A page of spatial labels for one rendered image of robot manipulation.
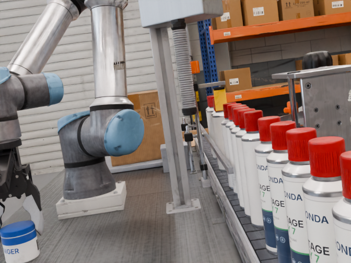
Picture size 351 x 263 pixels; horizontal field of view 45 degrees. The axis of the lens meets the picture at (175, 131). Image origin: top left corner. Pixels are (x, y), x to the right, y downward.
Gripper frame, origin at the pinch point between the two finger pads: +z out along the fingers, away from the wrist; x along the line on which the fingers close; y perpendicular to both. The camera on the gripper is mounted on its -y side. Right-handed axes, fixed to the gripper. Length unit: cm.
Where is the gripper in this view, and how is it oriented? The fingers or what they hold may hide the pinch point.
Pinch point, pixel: (19, 235)
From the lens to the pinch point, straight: 97.4
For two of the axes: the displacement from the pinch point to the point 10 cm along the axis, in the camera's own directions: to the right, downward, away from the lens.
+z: 1.4, 9.8, 1.3
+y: -1.9, -1.0, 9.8
